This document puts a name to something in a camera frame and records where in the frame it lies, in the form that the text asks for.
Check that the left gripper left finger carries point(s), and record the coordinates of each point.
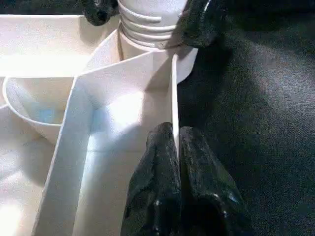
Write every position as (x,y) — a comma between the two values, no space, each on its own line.
(155,187)

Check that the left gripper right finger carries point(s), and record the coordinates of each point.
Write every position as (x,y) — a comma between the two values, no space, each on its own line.
(209,196)

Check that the black mat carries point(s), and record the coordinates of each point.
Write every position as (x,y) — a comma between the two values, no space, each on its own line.
(266,123)

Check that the white plastic table top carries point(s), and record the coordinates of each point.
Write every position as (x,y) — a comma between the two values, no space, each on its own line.
(49,59)

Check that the white plastic table leg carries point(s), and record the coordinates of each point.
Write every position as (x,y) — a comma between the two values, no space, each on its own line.
(147,19)

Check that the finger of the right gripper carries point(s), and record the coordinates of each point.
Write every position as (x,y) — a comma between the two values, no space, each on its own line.
(101,10)
(202,22)

